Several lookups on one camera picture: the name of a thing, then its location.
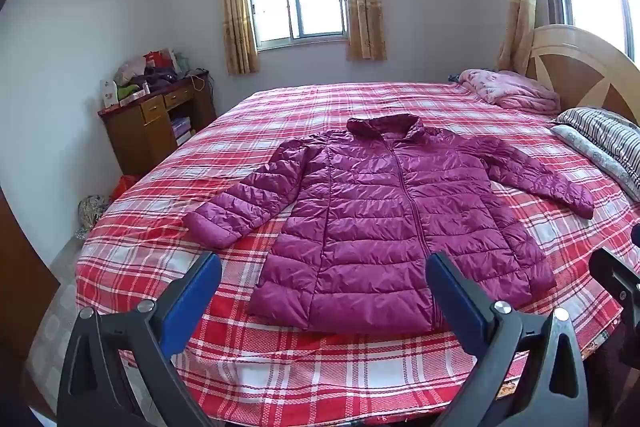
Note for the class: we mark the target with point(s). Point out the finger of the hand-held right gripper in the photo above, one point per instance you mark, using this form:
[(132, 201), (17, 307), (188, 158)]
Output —
[(617, 279)]

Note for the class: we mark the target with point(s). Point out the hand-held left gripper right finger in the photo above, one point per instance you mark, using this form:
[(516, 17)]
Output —
[(452, 298)]

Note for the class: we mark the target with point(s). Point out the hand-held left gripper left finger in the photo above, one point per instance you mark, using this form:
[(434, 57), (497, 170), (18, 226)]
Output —
[(192, 293)]

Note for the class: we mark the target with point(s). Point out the magenta puffer jacket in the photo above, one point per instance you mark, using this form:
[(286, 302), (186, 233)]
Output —
[(380, 217)]

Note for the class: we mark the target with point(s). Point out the pile of bags and clothes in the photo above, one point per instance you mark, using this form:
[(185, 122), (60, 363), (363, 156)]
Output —
[(150, 69)]

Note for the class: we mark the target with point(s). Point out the red plastic bag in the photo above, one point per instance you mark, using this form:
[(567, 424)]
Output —
[(122, 187)]

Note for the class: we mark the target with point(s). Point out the patterned fabric bag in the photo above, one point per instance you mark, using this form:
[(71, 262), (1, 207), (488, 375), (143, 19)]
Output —
[(92, 212)]

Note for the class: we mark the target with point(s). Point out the striped pillow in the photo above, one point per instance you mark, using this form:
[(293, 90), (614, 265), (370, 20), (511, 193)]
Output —
[(607, 127)]

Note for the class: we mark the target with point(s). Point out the stack of books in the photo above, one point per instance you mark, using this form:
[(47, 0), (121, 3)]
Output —
[(181, 129)]

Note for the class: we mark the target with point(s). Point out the brown wooden desk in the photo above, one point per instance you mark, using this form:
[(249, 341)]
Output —
[(135, 138)]

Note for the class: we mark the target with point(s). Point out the brown wooden panel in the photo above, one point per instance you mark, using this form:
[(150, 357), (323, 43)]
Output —
[(20, 282)]

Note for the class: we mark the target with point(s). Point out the pink folded blanket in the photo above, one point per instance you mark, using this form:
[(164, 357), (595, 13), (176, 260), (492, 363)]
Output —
[(505, 89)]

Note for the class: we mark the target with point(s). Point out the bed with red plaid sheet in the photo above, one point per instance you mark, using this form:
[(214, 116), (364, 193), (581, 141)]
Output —
[(350, 103)]

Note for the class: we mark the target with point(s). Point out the light wooden headboard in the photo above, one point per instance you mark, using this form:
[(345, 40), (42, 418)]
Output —
[(575, 57)]

